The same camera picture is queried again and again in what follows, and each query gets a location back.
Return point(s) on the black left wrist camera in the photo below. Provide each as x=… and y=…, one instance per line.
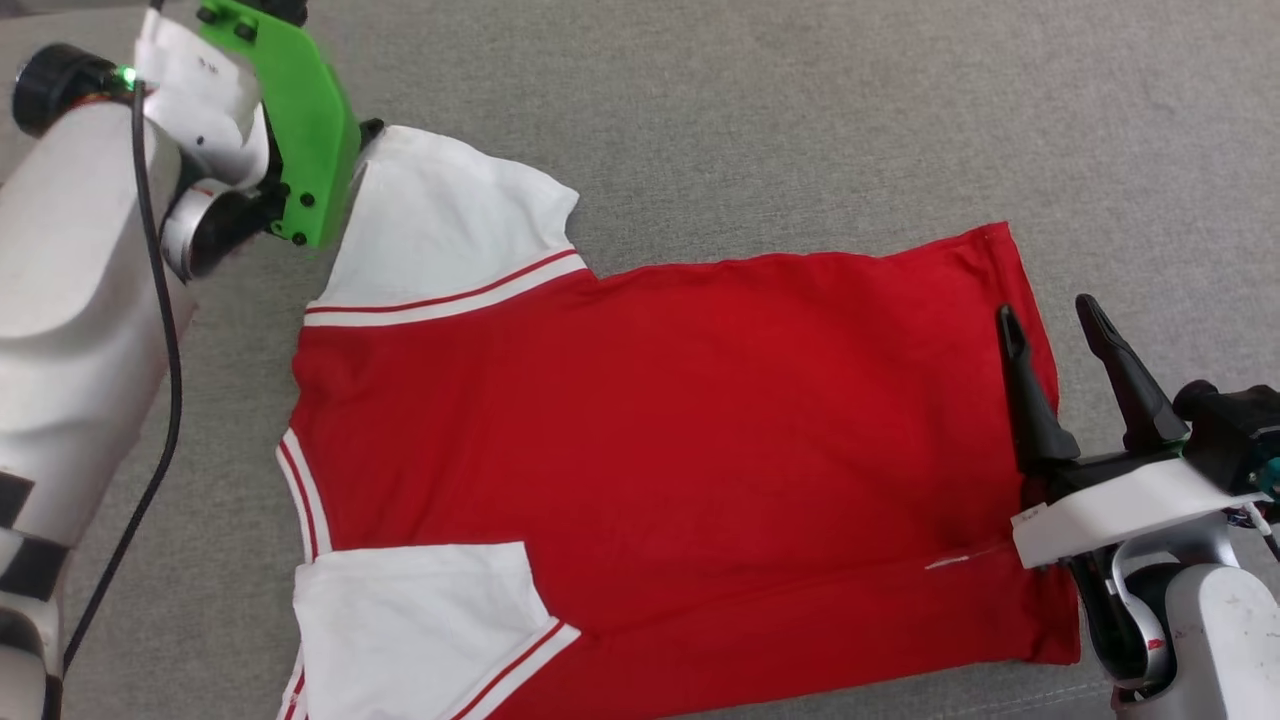
x=285, y=8

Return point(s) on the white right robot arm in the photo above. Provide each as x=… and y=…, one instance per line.
x=1220, y=640

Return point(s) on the red and white Bulls jersey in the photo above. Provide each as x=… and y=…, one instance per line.
x=650, y=450

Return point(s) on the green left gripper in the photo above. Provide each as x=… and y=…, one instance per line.
x=310, y=150

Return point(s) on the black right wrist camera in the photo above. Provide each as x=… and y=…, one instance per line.
x=1235, y=435

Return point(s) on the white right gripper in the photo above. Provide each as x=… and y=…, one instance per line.
x=1130, y=505

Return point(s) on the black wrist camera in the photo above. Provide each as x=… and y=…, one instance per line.
x=285, y=8
x=1235, y=435

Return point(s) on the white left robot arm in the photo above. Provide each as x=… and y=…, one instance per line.
x=70, y=300

